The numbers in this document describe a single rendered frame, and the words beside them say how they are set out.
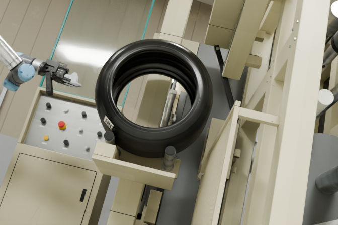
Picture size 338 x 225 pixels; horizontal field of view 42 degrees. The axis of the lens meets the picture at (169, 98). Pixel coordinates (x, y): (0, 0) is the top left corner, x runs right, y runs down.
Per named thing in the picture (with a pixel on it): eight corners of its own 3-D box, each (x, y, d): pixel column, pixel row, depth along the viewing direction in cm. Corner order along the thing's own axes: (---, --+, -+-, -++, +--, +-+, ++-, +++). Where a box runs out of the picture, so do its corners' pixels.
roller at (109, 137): (120, 154, 227) (113, 159, 226) (115, 147, 228) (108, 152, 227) (115, 136, 194) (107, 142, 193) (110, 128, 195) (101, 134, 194)
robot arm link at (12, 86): (6, 81, 202) (18, 62, 207) (-1, 85, 211) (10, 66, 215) (21, 90, 206) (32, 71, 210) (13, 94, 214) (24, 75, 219)
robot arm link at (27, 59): (11, 69, 218) (19, 55, 222) (31, 77, 217) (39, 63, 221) (7, 62, 211) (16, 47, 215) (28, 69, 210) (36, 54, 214)
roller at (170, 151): (169, 160, 227) (173, 167, 225) (161, 164, 226) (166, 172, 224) (172, 143, 194) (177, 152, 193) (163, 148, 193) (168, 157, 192)
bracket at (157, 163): (101, 160, 228) (106, 142, 231) (176, 179, 226) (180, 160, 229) (100, 159, 224) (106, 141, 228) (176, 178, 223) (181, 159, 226)
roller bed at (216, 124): (196, 179, 239) (207, 127, 249) (223, 185, 238) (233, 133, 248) (200, 172, 220) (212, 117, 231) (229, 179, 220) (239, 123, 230)
